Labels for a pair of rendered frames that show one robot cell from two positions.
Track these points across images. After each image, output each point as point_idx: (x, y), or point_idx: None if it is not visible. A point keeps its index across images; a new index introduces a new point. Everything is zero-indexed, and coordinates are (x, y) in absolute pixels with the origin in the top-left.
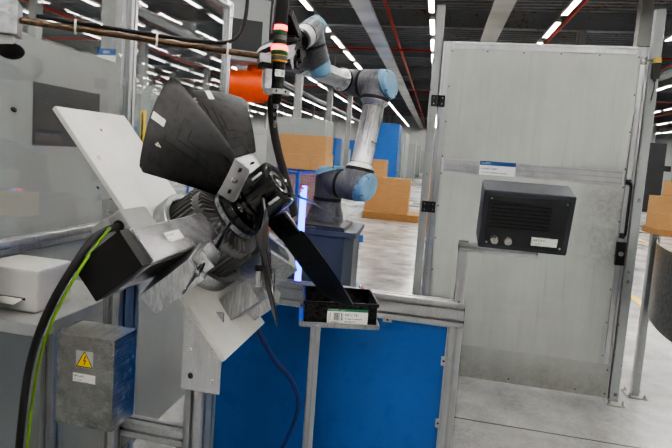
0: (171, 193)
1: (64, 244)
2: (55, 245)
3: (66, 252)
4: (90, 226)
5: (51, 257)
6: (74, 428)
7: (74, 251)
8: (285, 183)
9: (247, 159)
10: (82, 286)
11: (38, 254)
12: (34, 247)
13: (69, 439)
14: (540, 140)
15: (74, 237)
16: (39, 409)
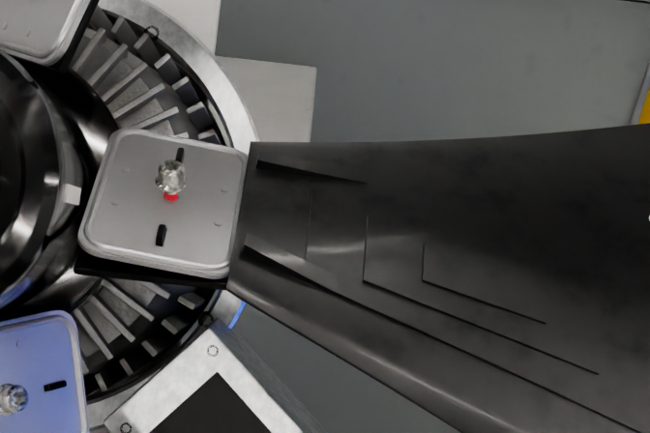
0: None
1: None
2: None
3: (378, 0)
4: None
5: None
6: (364, 418)
7: (412, 7)
8: (20, 203)
9: None
10: (255, 118)
11: None
12: None
13: (344, 430)
14: None
15: None
16: (251, 325)
